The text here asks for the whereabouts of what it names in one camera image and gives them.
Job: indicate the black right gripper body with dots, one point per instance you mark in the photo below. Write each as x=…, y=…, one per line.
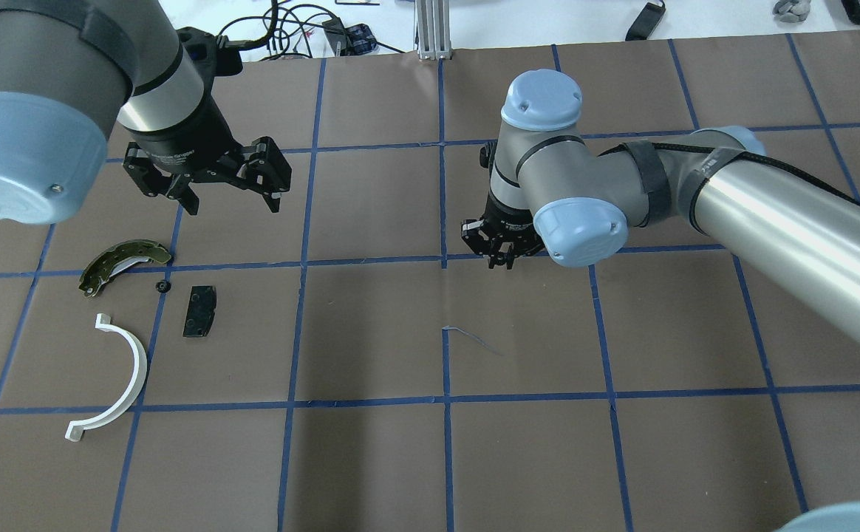
x=505, y=219

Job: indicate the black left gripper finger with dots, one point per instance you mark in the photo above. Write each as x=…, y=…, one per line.
x=188, y=200
x=272, y=200

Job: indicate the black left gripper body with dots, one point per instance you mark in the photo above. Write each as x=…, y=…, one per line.
x=190, y=137

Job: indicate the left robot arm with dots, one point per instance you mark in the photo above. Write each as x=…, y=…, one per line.
x=70, y=71

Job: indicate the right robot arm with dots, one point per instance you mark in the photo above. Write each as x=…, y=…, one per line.
x=548, y=192

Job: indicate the green brake shoe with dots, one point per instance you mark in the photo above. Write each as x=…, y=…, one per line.
x=116, y=260

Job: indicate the black brake pad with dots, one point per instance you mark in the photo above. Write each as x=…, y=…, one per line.
x=200, y=313

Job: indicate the black power adapter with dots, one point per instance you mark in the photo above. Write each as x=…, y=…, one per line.
x=646, y=21

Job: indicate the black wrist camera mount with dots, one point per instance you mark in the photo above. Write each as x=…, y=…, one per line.
x=213, y=56

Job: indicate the aluminium frame post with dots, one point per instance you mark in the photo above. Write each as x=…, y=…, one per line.
x=432, y=30

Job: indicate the white curved plastic bracket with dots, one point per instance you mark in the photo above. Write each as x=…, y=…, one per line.
x=128, y=369

